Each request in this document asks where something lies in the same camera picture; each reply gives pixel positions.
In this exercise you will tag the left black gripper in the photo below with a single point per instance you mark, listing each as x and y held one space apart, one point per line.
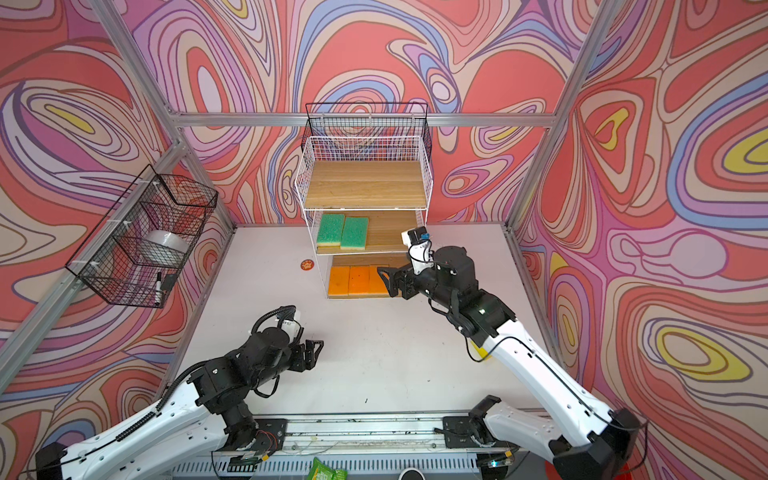
301 364

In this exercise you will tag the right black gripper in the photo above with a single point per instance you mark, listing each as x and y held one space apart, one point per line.
394 284

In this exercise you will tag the pale yellow sponge orange underside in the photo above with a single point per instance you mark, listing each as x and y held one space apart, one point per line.
376 285

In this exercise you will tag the green sponge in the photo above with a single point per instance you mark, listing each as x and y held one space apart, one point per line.
330 231

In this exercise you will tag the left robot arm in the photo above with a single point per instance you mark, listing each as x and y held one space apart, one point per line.
202 411

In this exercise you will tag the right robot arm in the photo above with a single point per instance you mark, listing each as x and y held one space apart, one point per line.
492 325

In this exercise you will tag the yellow sponge right table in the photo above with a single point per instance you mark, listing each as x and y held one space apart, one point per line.
479 353

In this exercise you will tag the green snack bag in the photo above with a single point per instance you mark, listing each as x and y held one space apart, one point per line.
321 471

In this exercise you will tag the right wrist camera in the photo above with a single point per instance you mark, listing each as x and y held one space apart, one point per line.
418 240

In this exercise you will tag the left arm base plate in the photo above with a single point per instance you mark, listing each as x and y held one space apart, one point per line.
266 436

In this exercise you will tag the aluminium front rail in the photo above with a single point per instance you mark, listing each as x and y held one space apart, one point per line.
412 432

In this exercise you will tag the white wire wooden shelf rack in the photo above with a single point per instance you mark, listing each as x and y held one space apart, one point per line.
394 195

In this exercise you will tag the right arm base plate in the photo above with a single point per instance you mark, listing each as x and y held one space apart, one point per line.
464 432

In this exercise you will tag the black wire basket behind shelf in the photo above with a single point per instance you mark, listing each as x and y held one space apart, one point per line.
366 131

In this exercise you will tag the black wire basket on wall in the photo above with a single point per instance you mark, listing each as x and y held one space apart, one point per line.
119 265

